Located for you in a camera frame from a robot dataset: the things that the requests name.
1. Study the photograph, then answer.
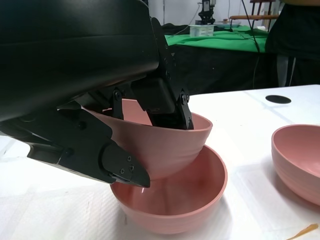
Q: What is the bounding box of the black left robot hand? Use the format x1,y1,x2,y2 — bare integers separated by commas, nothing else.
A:
0,0,195,189

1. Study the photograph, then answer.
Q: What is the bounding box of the pink plastic bowl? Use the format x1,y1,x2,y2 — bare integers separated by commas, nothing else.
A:
81,98,214,181
271,123,320,208
109,143,229,235

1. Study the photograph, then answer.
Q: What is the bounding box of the white storage box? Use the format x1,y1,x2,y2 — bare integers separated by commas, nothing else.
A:
189,24,215,38

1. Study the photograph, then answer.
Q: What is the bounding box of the black gripper stand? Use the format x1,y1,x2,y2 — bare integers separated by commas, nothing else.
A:
197,0,217,26

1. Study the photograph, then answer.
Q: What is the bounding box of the green table cloth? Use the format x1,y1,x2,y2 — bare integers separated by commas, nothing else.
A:
162,23,270,53

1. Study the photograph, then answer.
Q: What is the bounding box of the glass dish with lid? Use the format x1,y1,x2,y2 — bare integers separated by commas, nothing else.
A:
214,18,242,28

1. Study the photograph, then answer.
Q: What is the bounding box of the black round table grommet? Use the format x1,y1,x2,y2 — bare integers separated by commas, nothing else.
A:
264,94,292,105

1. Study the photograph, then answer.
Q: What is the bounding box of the person in black shirt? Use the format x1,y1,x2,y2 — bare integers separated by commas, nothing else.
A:
264,0,320,88

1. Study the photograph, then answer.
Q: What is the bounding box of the thin orange sliver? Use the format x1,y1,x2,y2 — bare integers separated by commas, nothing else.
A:
286,223,320,240

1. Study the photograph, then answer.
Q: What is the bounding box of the thin black hanging cable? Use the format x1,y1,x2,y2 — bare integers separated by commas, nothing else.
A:
240,0,262,90

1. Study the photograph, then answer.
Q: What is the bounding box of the wooden chair frame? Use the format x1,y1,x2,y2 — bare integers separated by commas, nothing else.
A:
229,0,281,28

